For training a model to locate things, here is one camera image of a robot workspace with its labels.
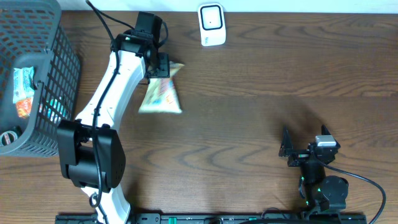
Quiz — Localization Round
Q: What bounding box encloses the yellow snack bag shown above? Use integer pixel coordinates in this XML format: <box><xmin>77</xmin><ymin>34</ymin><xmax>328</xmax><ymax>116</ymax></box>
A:
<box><xmin>138</xmin><ymin>62</ymin><xmax>184</xmax><ymax>114</ymax></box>

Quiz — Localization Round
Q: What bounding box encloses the green tissue pack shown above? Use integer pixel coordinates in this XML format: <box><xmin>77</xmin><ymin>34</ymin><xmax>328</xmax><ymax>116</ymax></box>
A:
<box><xmin>13</xmin><ymin>67</ymin><xmax>35</xmax><ymax>104</ymax></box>

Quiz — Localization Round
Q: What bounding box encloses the orange tissue pack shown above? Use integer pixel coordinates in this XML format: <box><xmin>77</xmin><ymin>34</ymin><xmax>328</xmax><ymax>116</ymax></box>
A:
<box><xmin>16</xmin><ymin>96</ymin><xmax>34</xmax><ymax>118</ymax></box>

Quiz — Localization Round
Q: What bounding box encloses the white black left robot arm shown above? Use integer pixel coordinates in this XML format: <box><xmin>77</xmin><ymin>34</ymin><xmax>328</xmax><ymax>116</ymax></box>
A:
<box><xmin>55</xmin><ymin>30</ymin><xmax>170</xmax><ymax>223</ymax></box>

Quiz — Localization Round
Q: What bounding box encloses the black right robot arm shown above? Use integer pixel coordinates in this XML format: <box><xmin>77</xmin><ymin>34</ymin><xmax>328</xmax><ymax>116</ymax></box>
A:
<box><xmin>279</xmin><ymin>125</ymin><xmax>349</xmax><ymax>220</ymax></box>

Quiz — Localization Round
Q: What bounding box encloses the white barcode scanner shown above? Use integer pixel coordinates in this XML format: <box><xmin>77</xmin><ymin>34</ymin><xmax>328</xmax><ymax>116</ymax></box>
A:
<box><xmin>197</xmin><ymin>3</ymin><xmax>226</xmax><ymax>47</ymax></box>

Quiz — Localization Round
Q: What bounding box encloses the teal item behind basket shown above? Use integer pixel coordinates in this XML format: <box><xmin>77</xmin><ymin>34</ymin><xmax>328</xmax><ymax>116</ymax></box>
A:
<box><xmin>39</xmin><ymin>99</ymin><xmax>67</xmax><ymax>123</ymax></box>

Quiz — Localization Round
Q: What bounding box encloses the dark grey plastic basket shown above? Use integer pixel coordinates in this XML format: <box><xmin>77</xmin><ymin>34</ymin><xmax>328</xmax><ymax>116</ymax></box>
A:
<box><xmin>1</xmin><ymin>1</ymin><xmax>81</xmax><ymax>157</ymax></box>

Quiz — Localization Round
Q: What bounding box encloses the tape roll in basket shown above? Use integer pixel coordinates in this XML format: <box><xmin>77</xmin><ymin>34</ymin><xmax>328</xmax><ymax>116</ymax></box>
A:
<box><xmin>1</xmin><ymin>126</ymin><xmax>22</xmax><ymax>147</ymax></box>

